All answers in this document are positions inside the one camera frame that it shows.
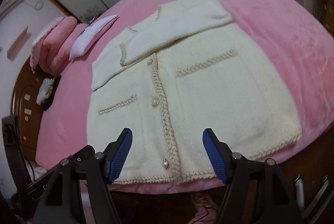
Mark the cream knitted cardigan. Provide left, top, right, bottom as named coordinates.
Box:
left=87, top=0, right=302, bottom=185

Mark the dark wooden headboard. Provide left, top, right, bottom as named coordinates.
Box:
left=11, top=59, right=48, bottom=162

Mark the grey patterned cloth bundle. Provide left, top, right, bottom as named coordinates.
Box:
left=36, top=78, right=55, bottom=105

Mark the pink folded quilt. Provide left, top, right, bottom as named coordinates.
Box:
left=29, top=16, right=88, bottom=76

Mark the white small pillow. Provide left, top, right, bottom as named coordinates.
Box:
left=69, top=15, right=119, bottom=61

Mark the pink plush bed blanket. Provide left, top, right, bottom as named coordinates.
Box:
left=36, top=0, right=333, bottom=194

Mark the wooden wall shelf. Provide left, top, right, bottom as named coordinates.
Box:
left=6, top=26, right=29, bottom=60

